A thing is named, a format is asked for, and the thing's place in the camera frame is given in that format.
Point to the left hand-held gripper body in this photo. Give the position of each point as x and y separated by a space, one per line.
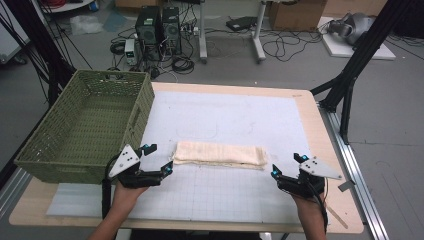
125 163

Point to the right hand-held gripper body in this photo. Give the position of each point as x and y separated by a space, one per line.
316 169

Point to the green woven plastic basket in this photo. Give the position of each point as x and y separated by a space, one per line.
93 126

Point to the cream cloth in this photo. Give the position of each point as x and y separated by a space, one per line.
220 155

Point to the person's left hand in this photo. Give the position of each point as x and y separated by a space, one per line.
128 198

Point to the person's right hand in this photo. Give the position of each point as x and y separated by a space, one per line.
310 205

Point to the grey tape piece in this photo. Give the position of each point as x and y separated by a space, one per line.
346 186

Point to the thin wooden stick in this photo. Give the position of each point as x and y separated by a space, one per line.
336 216

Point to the person's dark clothing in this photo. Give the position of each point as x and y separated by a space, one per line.
193 235

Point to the white grid mat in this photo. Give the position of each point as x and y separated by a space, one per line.
216 113

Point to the small white power supply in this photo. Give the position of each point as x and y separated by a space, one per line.
131 51

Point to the white floor board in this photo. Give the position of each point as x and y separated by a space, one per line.
343 50

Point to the large black computer tower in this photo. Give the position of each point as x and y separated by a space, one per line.
148 31

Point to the black metal stand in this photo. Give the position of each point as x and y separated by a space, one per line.
361 53
40 43

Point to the slim black computer tower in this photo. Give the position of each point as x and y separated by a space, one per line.
172 30

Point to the white desk leg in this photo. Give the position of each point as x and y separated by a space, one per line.
202 33
258 36

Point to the clear plastic bag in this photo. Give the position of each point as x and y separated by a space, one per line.
86 25

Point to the grey headset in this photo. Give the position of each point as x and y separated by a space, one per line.
355 26

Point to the brown cardboard box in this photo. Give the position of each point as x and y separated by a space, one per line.
296 15

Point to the flat black device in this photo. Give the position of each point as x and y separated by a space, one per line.
240 23

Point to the aluminium rail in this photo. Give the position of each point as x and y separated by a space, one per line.
360 186
13 193

